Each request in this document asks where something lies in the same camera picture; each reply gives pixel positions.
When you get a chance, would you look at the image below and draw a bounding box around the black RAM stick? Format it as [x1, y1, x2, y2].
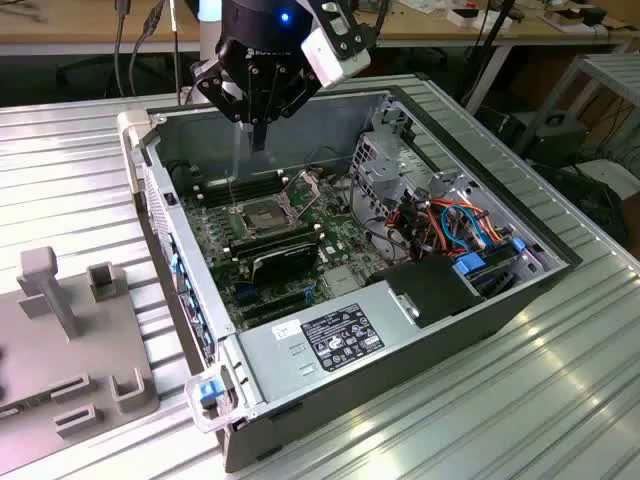
[204, 180, 289, 207]
[199, 169, 287, 195]
[232, 234, 322, 262]

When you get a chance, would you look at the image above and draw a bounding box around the black graphics card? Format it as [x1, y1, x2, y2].
[248, 239, 320, 287]

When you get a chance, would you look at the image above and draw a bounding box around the silver chipset heat sink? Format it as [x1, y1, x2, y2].
[322, 266, 362, 297]

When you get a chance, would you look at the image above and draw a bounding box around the silver case handle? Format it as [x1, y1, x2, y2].
[183, 363, 252, 434]

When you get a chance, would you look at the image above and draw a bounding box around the wooden desk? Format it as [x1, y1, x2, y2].
[0, 0, 202, 57]
[369, 0, 640, 112]

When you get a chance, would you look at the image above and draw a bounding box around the black box device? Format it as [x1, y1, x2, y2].
[528, 111, 587, 162]

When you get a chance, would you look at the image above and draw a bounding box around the black hanging cable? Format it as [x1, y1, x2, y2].
[112, 0, 127, 97]
[127, 0, 167, 97]

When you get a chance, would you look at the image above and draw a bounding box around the black wire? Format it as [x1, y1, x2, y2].
[347, 174, 419, 264]

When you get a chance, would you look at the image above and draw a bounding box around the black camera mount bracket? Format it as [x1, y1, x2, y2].
[309, 0, 379, 62]

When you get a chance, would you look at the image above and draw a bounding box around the CPU socket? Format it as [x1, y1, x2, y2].
[239, 199, 287, 234]

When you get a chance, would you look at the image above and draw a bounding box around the grey metal shelf frame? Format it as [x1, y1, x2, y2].
[513, 52, 640, 167]

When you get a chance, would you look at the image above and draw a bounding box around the metal socket cover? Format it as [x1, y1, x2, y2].
[283, 168, 325, 222]

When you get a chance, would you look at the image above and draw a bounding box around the silver metal drive cage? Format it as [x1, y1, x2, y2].
[349, 130, 432, 261]

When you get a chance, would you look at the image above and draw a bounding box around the green motherboard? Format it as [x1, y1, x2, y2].
[169, 159, 374, 334]

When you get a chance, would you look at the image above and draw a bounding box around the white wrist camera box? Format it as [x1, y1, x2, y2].
[300, 14, 372, 89]

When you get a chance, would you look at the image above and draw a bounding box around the grey parts rack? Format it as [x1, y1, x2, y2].
[0, 244, 162, 452]

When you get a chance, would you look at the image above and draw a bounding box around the open grey PC case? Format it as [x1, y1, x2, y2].
[115, 74, 584, 474]

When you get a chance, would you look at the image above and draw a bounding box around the silver power supply unit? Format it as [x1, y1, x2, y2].
[237, 279, 422, 405]

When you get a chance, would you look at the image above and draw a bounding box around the white hanging cable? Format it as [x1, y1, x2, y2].
[168, 0, 183, 97]

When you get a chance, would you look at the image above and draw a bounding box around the blue wire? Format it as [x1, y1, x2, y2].
[439, 201, 490, 257]

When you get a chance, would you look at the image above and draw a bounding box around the orange wire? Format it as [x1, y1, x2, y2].
[428, 196, 512, 247]

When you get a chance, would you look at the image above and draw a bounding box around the black expansion slot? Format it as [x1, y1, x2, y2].
[232, 289, 310, 326]

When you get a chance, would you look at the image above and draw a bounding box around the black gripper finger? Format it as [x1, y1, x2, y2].
[259, 66, 322, 151]
[192, 58, 261, 151]

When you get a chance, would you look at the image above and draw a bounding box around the black plastic shroud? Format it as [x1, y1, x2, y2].
[366, 258, 485, 330]

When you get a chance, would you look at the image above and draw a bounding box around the blue disk carrier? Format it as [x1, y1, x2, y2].
[452, 239, 526, 297]

